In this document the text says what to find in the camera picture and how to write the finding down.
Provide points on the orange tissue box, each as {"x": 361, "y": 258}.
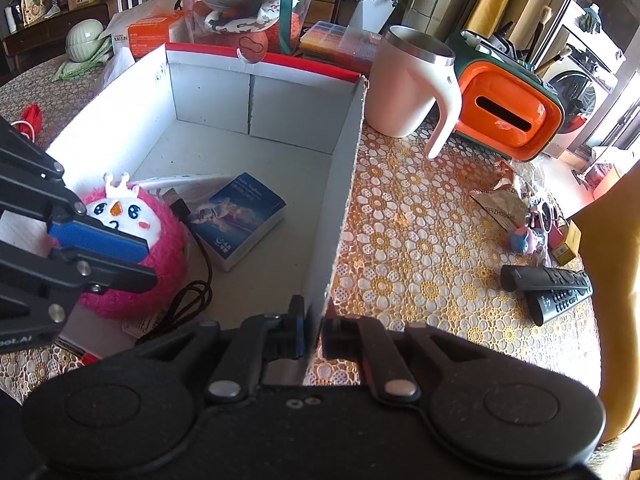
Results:
{"x": 505, "y": 110}

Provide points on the green cloth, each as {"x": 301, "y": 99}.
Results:
{"x": 75, "y": 69}

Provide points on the wooden television cabinet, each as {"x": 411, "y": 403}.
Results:
{"x": 30, "y": 40}

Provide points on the clear bead storage box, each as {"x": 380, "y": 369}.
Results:
{"x": 345, "y": 42}

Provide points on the black remote control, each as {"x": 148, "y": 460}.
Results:
{"x": 540, "y": 277}
{"x": 560, "y": 305}

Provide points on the white plastic packet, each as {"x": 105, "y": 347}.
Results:
{"x": 120, "y": 67}

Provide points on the pink plush toy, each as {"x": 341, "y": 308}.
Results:
{"x": 160, "y": 240}

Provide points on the white router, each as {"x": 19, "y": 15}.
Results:
{"x": 131, "y": 2}

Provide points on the blue paperback book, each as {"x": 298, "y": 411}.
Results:
{"x": 240, "y": 220}

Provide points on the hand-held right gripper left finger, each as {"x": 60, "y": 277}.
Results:
{"x": 299, "y": 332}

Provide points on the orange carton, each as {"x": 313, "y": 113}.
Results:
{"x": 155, "y": 35}

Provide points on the small pink blue toy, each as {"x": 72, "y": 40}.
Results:
{"x": 525, "y": 241}

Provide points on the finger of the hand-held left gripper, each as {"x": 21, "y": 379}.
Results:
{"x": 60, "y": 200}
{"x": 95, "y": 239}

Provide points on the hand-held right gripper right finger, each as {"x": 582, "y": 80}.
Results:
{"x": 332, "y": 340}

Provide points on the white paper bag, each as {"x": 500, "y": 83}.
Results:
{"x": 135, "y": 15}

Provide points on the clear plastic tub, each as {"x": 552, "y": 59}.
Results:
{"x": 220, "y": 20}

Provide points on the small yellow box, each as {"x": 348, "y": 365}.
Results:
{"x": 565, "y": 245}

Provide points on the red cardboard box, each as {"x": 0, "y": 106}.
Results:
{"x": 280, "y": 125}

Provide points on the white washing machine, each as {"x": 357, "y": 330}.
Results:
{"x": 575, "y": 85}

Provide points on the green ceramic bowl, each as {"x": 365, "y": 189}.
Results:
{"x": 86, "y": 40}

